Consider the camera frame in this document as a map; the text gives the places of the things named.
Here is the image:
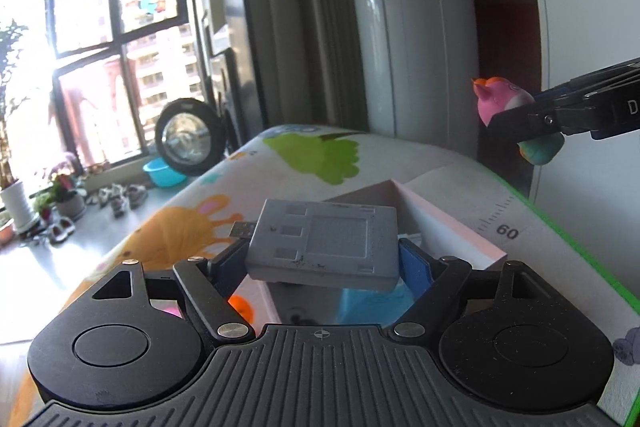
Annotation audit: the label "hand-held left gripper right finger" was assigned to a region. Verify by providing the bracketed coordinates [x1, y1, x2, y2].
[389, 239, 542, 341]

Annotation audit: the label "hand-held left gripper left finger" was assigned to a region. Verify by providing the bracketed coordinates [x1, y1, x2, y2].
[91, 246, 257, 342]

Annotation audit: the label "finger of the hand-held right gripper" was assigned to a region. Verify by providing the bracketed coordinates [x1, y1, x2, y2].
[531, 56, 640, 106]
[491, 99, 593, 144]

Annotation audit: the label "orange plastic toy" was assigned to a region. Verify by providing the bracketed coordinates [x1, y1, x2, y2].
[227, 297, 252, 319]

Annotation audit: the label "pink toy figure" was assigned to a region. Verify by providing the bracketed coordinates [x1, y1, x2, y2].
[471, 77, 566, 166]

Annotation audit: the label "blue plastic packet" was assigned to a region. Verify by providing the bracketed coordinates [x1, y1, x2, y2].
[338, 283, 417, 324]

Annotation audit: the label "pink cardboard box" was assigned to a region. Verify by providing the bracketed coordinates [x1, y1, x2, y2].
[226, 178, 508, 325]

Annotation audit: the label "grey adapter box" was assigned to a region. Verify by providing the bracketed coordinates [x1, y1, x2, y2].
[229, 198, 401, 293]

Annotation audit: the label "dark brown door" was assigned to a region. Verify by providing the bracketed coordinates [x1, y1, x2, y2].
[456, 0, 547, 200]

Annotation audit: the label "blue basin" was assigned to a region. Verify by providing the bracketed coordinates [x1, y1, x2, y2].
[142, 158, 189, 188]

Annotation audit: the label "printed play mat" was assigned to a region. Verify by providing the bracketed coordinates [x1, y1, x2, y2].
[9, 123, 640, 427]

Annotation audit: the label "white standing air conditioner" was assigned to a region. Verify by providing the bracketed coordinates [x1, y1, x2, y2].
[339, 0, 482, 152]

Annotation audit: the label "pair of white slippers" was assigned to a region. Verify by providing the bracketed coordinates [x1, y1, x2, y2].
[46, 216, 77, 244]

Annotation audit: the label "potted pink flowers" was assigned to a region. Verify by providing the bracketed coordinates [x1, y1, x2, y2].
[32, 152, 88, 222]

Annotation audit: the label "grey washing machine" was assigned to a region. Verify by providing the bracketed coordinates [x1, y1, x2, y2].
[200, 7, 251, 158]

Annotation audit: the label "white tall plant pot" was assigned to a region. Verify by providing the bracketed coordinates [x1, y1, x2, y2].
[0, 179, 40, 231]

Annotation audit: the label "grey curtain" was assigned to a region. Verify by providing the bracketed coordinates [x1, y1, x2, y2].
[234, 0, 372, 145]

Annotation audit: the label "round mirror black frame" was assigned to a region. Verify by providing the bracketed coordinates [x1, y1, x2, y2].
[154, 97, 230, 178]

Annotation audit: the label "black window frame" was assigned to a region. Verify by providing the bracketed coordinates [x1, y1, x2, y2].
[0, 0, 211, 168]

